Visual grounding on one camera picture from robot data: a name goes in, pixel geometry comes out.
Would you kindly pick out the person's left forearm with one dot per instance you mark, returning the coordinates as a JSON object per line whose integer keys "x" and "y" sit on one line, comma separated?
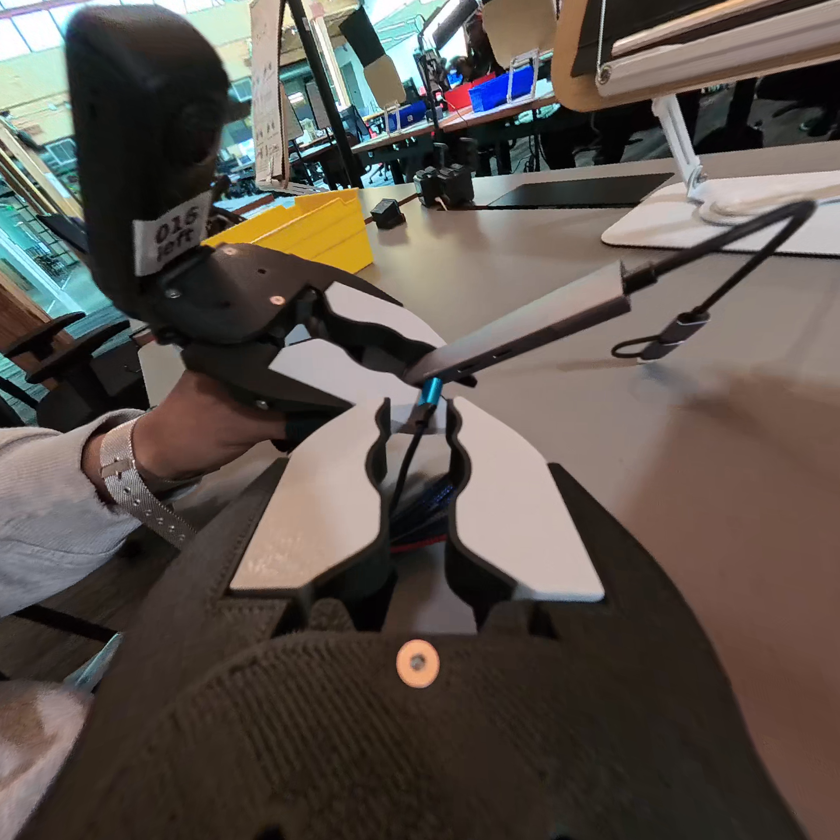
{"x": 46, "y": 512}

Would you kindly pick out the person's arm in grey sleeve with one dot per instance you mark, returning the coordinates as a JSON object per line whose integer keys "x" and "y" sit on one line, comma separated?
{"x": 33, "y": 754}

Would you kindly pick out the small red plastic bin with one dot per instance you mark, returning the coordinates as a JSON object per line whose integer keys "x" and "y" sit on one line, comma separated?
{"x": 459, "y": 97}

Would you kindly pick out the yellow plastic bin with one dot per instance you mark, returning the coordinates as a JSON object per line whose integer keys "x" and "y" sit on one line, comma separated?
{"x": 315, "y": 236}

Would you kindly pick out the small black charger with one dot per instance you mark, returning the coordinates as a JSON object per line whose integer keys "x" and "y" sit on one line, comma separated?
{"x": 387, "y": 214}

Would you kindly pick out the grey desk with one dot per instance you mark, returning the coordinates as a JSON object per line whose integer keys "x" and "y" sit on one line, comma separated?
{"x": 656, "y": 492}

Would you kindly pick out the printed cardboard sign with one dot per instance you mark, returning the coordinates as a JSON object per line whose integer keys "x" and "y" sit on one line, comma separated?
{"x": 269, "y": 98}

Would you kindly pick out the black desk mat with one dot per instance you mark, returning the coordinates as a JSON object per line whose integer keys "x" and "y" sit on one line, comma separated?
{"x": 577, "y": 191}

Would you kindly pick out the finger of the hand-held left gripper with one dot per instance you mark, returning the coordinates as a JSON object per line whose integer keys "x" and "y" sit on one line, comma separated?
{"x": 315, "y": 371}
{"x": 387, "y": 318}

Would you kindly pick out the black office chair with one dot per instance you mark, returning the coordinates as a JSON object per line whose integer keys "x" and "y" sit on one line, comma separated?
{"x": 98, "y": 380}

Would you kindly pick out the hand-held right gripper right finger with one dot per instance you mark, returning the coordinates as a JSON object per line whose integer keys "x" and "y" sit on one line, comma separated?
{"x": 525, "y": 525}

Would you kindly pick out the person's left hand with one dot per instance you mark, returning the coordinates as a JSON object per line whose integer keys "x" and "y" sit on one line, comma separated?
{"x": 203, "y": 433}

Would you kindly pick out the blue plastic bin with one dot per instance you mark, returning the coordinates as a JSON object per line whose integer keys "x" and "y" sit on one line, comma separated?
{"x": 410, "y": 115}
{"x": 499, "y": 92}

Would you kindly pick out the white monitor stand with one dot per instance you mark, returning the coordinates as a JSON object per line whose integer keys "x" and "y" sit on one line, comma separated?
{"x": 656, "y": 226}

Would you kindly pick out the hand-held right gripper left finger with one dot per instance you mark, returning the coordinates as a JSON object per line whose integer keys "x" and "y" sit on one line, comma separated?
{"x": 308, "y": 518}

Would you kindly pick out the black battery chargers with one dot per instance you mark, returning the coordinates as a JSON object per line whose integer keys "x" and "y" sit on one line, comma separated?
{"x": 446, "y": 187}

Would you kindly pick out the silver mesh wristwatch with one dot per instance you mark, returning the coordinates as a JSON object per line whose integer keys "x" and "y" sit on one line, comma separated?
{"x": 141, "y": 499}

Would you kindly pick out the black pole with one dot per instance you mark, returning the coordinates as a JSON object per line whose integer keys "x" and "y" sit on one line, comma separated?
{"x": 325, "y": 98}

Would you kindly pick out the tan board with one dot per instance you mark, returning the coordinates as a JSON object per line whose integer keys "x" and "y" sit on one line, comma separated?
{"x": 384, "y": 82}
{"x": 518, "y": 26}

